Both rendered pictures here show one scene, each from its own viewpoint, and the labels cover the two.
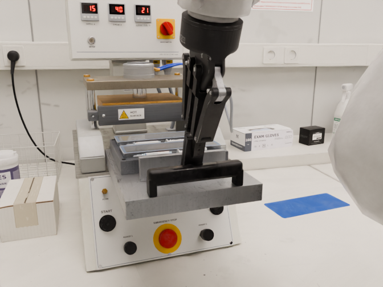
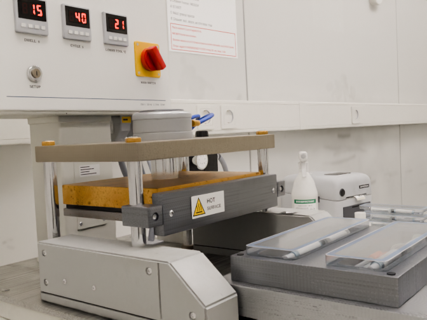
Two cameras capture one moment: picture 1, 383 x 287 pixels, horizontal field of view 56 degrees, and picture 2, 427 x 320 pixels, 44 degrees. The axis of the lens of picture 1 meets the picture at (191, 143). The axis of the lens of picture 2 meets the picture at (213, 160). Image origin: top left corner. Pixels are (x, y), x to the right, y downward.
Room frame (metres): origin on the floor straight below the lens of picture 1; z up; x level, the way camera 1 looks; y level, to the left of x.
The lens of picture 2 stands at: (0.31, 0.46, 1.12)
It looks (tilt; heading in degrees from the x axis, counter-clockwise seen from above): 3 degrees down; 327
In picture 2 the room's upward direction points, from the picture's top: 3 degrees counter-clockwise
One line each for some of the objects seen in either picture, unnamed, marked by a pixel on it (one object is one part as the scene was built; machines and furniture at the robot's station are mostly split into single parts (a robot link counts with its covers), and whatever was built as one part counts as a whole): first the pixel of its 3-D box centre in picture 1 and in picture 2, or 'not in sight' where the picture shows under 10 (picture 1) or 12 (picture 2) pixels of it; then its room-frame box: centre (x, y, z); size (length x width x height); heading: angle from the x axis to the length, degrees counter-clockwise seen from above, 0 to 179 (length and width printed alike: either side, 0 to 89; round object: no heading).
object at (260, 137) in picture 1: (261, 136); not in sight; (1.44, -0.29, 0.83); 0.23 x 0.12 x 0.07; 112
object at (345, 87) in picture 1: (343, 113); (304, 191); (1.51, -0.65, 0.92); 0.09 x 0.08 x 0.25; 139
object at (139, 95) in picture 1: (142, 94); (169, 171); (0.93, 0.13, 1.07); 0.22 x 0.17 x 0.10; 109
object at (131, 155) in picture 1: (171, 151); (391, 249); (0.65, 0.04, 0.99); 0.18 x 0.06 x 0.02; 109
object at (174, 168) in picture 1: (196, 177); not in sight; (0.51, -0.01, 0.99); 0.15 x 0.02 x 0.04; 109
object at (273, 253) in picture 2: (160, 140); (313, 241); (0.73, 0.07, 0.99); 0.18 x 0.06 x 0.02; 109
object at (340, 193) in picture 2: not in sight; (326, 199); (1.55, -0.79, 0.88); 0.25 x 0.20 x 0.17; 9
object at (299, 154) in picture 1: (305, 148); not in sight; (1.48, -0.49, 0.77); 0.84 x 0.30 x 0.04; 105
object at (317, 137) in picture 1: (312, 135); not in sight; (1.48, -0.51, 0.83); 0.09 x 0.06 x 0.07; 117
